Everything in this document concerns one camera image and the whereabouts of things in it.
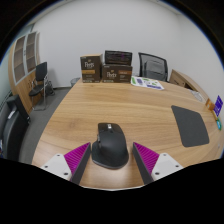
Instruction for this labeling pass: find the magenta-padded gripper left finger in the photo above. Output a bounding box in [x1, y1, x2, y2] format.
[40, 142, 92, 185]

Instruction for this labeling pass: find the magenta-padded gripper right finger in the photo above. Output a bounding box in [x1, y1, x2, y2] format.
[132, 141, 184, 185]

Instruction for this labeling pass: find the black computer mouse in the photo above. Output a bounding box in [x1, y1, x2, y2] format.
[91, 122, 130, 170]

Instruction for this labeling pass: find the dark grey mouse pad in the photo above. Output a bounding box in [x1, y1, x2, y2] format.
[170, 105, 211, 148]

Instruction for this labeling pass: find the black leather office chair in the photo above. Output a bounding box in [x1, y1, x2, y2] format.
[0, 94, 31, 159]

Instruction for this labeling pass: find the white printed paper sheet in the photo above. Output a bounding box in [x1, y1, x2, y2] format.
[130, 75, 165, 91]

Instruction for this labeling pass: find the mesh wastebasket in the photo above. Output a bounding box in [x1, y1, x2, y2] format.
[69, 77, 82, 88]

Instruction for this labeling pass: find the green small packet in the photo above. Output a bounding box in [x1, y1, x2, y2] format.
[215, 118, 223, 131]

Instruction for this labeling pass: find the round grey disc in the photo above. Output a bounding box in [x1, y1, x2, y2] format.
[192, 90, 205, 103]

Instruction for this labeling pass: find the small orange box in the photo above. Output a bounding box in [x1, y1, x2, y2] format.
[205, 98, 216, 113]

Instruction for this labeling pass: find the wooden side desk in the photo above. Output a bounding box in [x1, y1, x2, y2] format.
[168, 69, 209, 101]

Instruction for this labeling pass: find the purple card box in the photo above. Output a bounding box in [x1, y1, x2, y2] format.
[213, 95, 224, 118]

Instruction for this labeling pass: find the wide brown cardboard box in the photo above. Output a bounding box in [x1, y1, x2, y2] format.
[101, 63, 133, 84]

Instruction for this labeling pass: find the black mesh office chair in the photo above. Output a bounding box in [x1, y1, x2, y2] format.
[138, 52, 169, 83]

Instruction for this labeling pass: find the black visitor chair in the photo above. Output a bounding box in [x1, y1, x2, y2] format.
[28, 61, 56, 111]

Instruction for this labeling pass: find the tall brown cardboard box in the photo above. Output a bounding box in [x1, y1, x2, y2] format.
[79, 54, 104, 84]

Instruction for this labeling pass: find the black printed box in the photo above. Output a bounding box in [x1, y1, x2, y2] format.
[104, 50, 133, 66]

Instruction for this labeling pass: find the wooden shelf unit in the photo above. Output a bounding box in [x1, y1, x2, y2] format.
[8, 30, 43, 114]

